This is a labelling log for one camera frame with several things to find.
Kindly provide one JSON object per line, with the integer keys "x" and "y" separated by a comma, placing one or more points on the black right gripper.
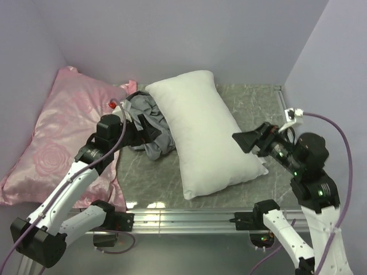
{"x": 263, "y": 135}

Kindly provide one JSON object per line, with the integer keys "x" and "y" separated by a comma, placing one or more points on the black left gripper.
{"x": 148, "y": 134}

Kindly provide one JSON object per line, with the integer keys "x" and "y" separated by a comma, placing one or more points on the grey pillowcase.
{"x": 143, "y": 111}

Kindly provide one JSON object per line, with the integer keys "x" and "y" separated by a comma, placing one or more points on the white pillow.
{"x": 202, "y": 126}

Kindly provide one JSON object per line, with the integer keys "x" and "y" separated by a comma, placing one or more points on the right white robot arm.
{"x": 316, "y": 193}

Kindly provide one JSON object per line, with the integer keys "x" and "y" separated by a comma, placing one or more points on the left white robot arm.
{"x": 46, "y": 233}

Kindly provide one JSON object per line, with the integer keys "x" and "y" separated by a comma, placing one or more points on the pink floral pillow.
{"x": 68, "y": 118}

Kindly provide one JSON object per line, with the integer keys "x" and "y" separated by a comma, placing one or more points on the right controller board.
{"x": 264, "y": 241}

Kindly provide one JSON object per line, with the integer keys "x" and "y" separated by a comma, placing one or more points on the left black controller box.
{"x": 105, "y": 240}

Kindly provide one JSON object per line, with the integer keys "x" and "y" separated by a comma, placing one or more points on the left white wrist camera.
{"x": 123, "y": 109}

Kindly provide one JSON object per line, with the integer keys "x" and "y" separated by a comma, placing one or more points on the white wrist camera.
{"x": 123, "y": 109}
{"x": 294, "y": 118}

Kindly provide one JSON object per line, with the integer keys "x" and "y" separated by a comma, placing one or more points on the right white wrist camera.
{"x": 294, "y": 118}

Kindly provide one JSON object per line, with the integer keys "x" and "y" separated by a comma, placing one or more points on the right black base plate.
{"x": 245, "y": 221}

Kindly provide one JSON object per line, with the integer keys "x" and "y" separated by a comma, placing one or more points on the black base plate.
{"x": 123, "y": 221}
{"x": 245, "y": 221}

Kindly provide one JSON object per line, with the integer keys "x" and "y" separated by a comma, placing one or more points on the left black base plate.
{"x": 123, "y": 221}

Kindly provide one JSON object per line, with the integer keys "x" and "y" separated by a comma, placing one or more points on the aluminium mounting rail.
{"x": 184, "y": 221}

